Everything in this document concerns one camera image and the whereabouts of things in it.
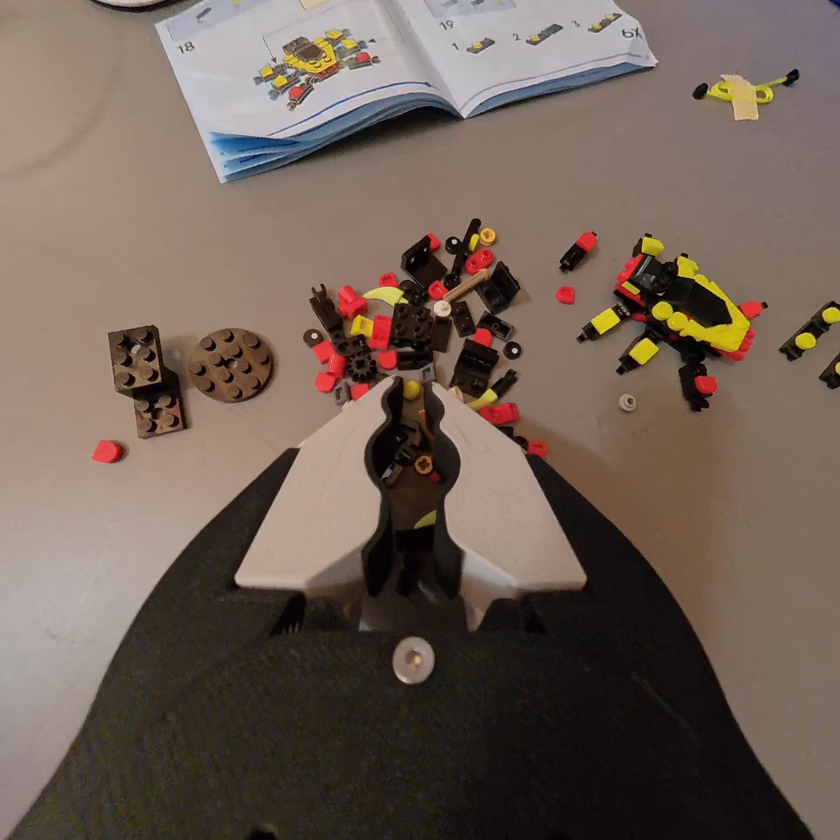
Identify black lego strip yellow tiles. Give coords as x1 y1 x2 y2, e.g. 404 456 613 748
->
779 301 840 362

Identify white instruction booklet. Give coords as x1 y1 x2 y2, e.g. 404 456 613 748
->
155 0 658 183

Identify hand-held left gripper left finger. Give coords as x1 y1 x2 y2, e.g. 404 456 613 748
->
234 377 405 599

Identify black lego leg red tip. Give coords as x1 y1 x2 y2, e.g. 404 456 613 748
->
559 231 598 274

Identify yellow lego string black ends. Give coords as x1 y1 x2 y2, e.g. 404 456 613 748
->
692 69 800 106

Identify black round lego plate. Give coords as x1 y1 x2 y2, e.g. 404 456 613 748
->
189 327 275 403

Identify pile of lego pieces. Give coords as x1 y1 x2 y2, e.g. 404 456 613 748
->
303 218 547 532

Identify yellow black lego model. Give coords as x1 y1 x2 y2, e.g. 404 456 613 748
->
576 233 769 413

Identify masking tape piece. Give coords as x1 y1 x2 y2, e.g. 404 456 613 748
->
718 74 760 122

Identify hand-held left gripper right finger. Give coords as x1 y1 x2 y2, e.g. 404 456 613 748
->
430 382 588 598

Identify black square lego brick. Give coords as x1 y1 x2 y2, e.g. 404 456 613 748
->
108 325 173 395

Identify black rectangular lego plate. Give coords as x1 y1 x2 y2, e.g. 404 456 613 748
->
133 381 189 439

